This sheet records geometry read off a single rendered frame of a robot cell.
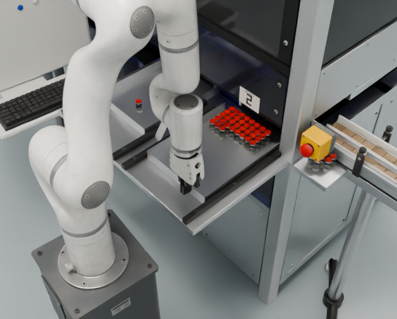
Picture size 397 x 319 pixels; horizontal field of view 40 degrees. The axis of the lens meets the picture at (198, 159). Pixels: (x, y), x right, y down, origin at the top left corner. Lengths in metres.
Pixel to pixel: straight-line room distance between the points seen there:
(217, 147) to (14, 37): 0.86
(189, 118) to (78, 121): 0.33
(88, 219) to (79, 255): 0.14
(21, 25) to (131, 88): 0.45
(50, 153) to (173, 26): 0.38
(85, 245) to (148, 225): 1.30
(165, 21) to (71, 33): 1.08
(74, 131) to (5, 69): 1.06
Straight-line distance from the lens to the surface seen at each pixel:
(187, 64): 1.23
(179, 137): 1.39
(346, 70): 1.68
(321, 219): 2.28
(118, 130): 1.83
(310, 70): 1.49
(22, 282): 2.59
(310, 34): 1.43
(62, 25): 2.17
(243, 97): 1.72
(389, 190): 1.68
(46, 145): 1.23
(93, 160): 1.15
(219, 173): 1.67
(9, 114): 2.06
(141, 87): 1.98
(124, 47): 1.02
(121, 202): 2.76
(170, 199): 1.60
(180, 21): 1.16
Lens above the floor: 2.11
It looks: 46 degrees down
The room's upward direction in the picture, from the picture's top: straight up
